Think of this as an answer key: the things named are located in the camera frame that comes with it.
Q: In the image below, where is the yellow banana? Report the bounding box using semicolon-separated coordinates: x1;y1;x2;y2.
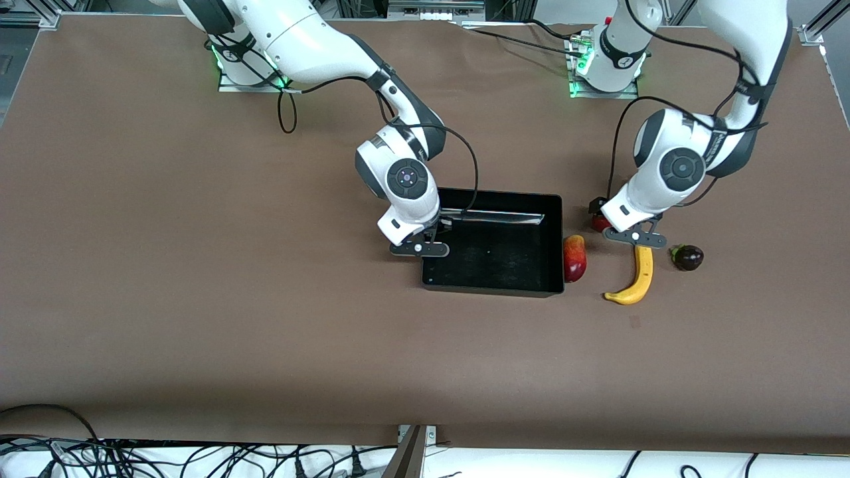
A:
603;244;655;306

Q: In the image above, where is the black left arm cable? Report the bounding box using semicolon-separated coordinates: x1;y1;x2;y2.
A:
607;0;771;208

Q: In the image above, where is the metal bracket post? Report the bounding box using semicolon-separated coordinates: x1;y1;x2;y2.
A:
382;425;439;478

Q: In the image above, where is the tangled black power cable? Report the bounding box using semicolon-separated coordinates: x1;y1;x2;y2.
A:
0;435;399;478

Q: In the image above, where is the red yellow mango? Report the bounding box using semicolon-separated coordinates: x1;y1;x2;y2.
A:
562;234;588;284

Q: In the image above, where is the dark metal rack frame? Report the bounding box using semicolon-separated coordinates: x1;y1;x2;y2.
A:
335;0;535;24

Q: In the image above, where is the brown table cover sheet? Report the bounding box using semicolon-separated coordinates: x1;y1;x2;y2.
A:
0;13;850;448

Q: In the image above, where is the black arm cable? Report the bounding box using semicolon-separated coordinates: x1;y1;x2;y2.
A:
226;33;481;215
607;0;771;208

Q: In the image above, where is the black rectangular plastic box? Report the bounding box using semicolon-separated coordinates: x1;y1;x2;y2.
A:
420;188;565;298

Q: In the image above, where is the white terminal strip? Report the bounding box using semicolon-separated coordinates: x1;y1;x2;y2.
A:
388;0;487;21

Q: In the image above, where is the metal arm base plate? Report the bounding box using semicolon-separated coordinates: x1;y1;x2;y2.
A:
218;40;290;93
566;33;640;100

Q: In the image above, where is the dark purple eggplant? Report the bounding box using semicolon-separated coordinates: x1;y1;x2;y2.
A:
669;244;705;272

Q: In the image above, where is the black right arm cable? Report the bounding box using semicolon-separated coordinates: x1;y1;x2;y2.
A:
226;33;481;215

